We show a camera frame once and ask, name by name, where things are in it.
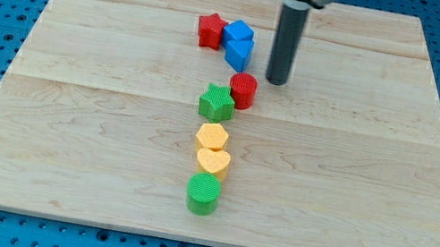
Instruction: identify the blue triangle block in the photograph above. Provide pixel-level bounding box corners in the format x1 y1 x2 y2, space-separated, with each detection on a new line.
224 39 255 72

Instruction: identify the green star block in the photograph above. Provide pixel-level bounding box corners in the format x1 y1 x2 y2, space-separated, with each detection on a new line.
198 82 235 123

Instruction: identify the red cylinder block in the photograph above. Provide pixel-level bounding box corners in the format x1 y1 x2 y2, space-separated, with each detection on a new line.
229 72 258 110

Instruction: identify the blue cube block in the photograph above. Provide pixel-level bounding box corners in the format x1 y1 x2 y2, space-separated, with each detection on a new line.
221 20 254 48

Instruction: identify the yellow heart block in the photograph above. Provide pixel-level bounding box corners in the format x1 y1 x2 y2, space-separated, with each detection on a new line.
196 148 232 182

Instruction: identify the yellow hexagon block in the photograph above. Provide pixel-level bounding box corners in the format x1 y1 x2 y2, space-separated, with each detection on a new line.
194 123 230 151

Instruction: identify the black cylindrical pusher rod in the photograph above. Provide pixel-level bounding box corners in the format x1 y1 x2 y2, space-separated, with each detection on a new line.
266 5 309 86

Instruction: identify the red star block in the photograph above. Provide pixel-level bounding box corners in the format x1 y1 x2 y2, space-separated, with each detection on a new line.
198 13 229 50

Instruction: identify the wooden board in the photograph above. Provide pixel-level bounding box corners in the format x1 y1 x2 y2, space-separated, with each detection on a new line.
0 0 440 247

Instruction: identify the green cylinder block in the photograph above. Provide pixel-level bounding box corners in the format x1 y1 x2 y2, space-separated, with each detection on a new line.
185 172 222 216

